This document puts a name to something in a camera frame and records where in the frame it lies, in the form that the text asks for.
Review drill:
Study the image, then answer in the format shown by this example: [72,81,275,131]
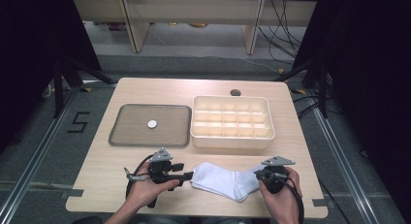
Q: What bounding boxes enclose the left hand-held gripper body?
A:
[147,147,186,186]

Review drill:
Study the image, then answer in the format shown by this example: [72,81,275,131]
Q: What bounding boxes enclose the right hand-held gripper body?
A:
[261,155,296,195]

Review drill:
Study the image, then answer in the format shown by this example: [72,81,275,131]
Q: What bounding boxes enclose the white sock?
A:
[190,161,269,203]

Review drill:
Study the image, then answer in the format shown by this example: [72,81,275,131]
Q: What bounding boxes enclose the cream divided storage box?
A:
[189,94,276,150]

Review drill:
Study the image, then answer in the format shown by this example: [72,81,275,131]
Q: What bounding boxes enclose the person's left hand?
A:
[127,161,182,210]

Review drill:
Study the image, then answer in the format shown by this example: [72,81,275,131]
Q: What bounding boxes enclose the person's right hand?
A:
[258,167,303,218]

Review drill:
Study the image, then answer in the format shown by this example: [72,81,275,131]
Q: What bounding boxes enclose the brown tray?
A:
[108,103,193,148]

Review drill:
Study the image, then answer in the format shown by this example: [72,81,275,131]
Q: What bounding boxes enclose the black metal stand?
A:
[273,57,330,119]
[52,56,118,119]

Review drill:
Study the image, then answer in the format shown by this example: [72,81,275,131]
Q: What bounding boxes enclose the black curtain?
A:
[291,0,411,224]
[0,0,102,155]

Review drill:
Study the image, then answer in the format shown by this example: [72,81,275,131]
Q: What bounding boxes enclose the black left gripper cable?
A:
[123,153,155,200]

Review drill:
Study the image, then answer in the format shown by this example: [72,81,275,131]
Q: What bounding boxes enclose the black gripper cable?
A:
[123,153,155,200]
[274,174,305,224]

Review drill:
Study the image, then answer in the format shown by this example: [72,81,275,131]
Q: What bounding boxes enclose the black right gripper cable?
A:
[274,174,305,224]

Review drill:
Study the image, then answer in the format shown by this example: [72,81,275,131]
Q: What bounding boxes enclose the aluminium floor rail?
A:
[0,87,80,224]
[309,97,380,224]

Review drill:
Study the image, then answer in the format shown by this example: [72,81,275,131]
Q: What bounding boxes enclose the black floor cables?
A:
[257,0,307,65]

